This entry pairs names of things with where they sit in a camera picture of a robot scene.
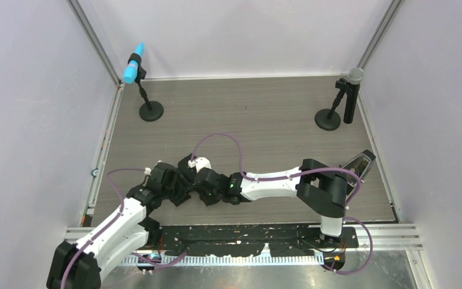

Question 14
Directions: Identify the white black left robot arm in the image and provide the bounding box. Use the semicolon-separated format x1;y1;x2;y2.
46;162;193;288

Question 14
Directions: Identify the black right microphone stand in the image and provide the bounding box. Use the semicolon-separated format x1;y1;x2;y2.
314;78;351;131

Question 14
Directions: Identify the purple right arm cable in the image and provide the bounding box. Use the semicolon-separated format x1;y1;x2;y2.
189;132;374;277

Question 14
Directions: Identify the black mounting base plate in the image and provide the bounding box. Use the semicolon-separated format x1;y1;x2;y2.
148;223;359;257

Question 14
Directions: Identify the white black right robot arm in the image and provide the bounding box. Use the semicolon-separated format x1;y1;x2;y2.
188;157;348;247

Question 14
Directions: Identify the aluminium frame rail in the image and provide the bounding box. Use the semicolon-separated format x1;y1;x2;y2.
60;223;424;267

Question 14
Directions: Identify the black microphone stand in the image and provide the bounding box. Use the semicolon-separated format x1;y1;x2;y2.
314;78;351;131
135;67;164;122

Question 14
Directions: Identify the black silver microphone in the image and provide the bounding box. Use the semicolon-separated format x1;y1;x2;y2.
343;67;364;124

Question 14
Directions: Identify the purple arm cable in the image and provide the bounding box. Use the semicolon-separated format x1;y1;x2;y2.
189;132;374;277
60;167;188;289

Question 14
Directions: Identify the blue microphone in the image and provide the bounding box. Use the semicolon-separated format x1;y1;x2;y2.
123;42;144;84

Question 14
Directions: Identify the clear black box device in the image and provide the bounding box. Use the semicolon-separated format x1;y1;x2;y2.
340;149;377;183

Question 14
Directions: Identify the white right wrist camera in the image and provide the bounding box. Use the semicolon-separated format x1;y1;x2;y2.
188;157;212;173

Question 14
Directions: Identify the black zip tool case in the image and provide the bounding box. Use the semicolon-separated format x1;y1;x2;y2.
177;153;197;183

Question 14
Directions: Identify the black left microphone stand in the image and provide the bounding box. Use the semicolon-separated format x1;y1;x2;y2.
135;67;164;122

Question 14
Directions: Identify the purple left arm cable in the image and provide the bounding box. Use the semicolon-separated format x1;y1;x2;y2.
60;167;188;289

